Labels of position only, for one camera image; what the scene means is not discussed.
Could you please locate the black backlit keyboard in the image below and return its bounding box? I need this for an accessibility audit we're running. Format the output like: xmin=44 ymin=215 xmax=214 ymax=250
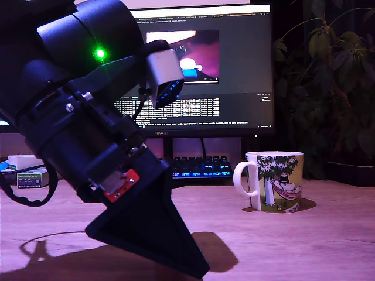
xmin=169 ymin=156 xmax=237 ymax=180

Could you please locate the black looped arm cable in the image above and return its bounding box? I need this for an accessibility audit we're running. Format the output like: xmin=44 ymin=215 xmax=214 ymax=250
xmin=0 ymin=163 xmax=59 ymax=207

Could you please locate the small green labelled box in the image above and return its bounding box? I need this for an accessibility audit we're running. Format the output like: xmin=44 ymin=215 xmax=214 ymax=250
xmin=16 ymin=169 xmax=50 ymax=189

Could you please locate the small white box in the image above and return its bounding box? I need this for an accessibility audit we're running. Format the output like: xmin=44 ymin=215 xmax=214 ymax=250
xmin=7 ymin=154 xmax=45 ymax=171

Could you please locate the white cartoon print mug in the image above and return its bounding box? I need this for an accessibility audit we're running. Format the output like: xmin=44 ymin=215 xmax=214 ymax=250
xmin=233 ymin=150 xmax=304 ymax=214

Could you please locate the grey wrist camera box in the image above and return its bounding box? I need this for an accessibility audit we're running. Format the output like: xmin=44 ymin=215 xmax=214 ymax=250
xmin=69 ymin=40 xmax=186 ymax=110

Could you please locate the black computer monitor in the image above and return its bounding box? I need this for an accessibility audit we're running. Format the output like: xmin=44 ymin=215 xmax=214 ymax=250
xmin=128 ymin=4 xmax=277 ymax=161

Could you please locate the green leafy houseplant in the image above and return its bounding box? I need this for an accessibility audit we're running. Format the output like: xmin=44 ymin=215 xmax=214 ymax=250
xmin=274 ymin=0 xmax=375 ymax=179

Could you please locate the thin black camera cable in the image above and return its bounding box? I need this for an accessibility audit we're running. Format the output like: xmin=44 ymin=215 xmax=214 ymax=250
xmin=133 ymin=87 xmax=152 ymax=125

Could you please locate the dark plant pot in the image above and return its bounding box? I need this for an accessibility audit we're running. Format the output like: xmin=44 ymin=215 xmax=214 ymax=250
xmin=325 ymin=160 xmax=375 ymax=187

